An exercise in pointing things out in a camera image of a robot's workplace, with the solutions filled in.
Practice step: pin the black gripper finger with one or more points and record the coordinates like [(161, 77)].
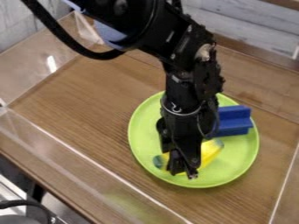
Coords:
[(179, 165), (165, 135)]

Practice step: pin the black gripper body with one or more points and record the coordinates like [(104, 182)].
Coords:
[(191, 125)]

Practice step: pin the yellow toy banana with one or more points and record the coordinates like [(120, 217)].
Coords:
[(210, 150)]

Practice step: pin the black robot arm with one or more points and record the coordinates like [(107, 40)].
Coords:
[(155, 27)]

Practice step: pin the green round plate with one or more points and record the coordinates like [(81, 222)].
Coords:
[(231, 163)]

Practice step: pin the blue plastic block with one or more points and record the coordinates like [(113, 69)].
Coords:
[(234, 121)]

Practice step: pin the clear acrylic enclosure wall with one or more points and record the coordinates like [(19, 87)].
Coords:
[(91, 189)]

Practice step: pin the clear acrylic corner bracket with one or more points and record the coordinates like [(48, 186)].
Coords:
[(85, 29)]

